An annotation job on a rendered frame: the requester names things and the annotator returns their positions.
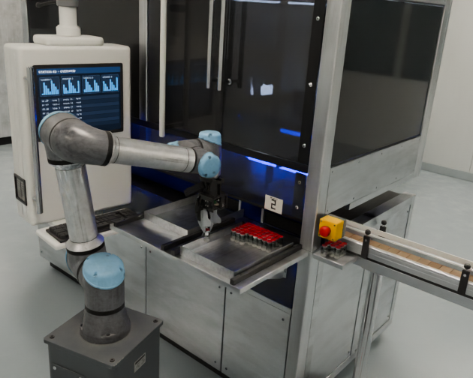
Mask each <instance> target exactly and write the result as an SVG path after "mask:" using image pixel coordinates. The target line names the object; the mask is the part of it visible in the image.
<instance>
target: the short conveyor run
mask: <svg viewBox="0 0 473 378"><path fill-rule="evenodd" d="M346 221H347V223H346V224H347V225H346V229H345V235H344V237H342V238H340V239H338V240H340V241H342V242H346V243H347V250H346V252H347V253H350V254H353V255H355V256H357V261H356V262H354V263H353V264H355V265H357V266H360V267H363V268H365V269H368V270H370V271H373V272H376V273H378V274H380V275H383V276H385V277H388V278H391V279H394V280H395V281H399V282H401V283H403V284H407V285H409V286H411V287H414V288H416V289H419V290H422V291H424V292H426V293H429V294H432V295H434V296H438V297H439V298H442V299H445V300H447V301H449V302H453V303H455V304H457V305H460V306H463V307H464V308H468V309H470V310H473V262H472V261H470V260H467V259H463V258H461V257H458V256H454V255H452V254H449V253H445V252H443V251H440V250H436V249H434V248H431V247H427V246H425V245H422V244H418V243H416V242H413V241H409V240H407V239H404V238H401V237H399V236H396V235H392V234H389V233H387V232H386V227H385V226H384V225H386V224H387V222H386V220H382V221H381V224H382V225H380V230H378V229H374V228H371V227H369V226H365V225H362V224H360V223H356V222H353V221H351V220H347V219H346ZM348 225H349V226H348ZM354 227H356V228H358V229H356V228H354ZM363 230H364V231H363ZM372 233H373V234H372ZM374 234H375V235H374ZM389 239H390V240H389ZM391 240H392V241H391ZM398 242H399V243H398ZM400 243H402V244H400ZM406 245H408V246H406ZM409 246H411V247H409ZM415 248H417V249H415ZM418 249H419V250H418ZM424 251H426V252H424ZM427 252H428V253H427ZM432 254H435V255H437V256H435V255H432ZM441 257H444V258H446V259H444V258H441ZM451 260H452V261H451ZM453 261H454V262H453ZM459 263H461V264H463V265H461V264H459ZM471 267H472V268H471Z"/></svg>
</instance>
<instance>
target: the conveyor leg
mask: <svg viewBox="0 0 473 378"><path fill-rule="evenodd" d="M361 268H362V269H365V270H368V269H366V268H363V267H361ZM368 271H370V270H368ZM382 278H383V275H381V274H378V273H376V272H373V271H370V273H369V281H368V286H367V291H366V299H365V304H364V309H363V317H362V322H361V327H360V335H359V340H358V345H357V353H356V358H355V363H354V371H353V376H352V378H365V375H366V368H367V363H368V358H369V351H370V346H371V342H372V333H373V329H374V324H375V317H376V312H377V307H378V300H379V295H380V291H381V282H382Z"/></svg>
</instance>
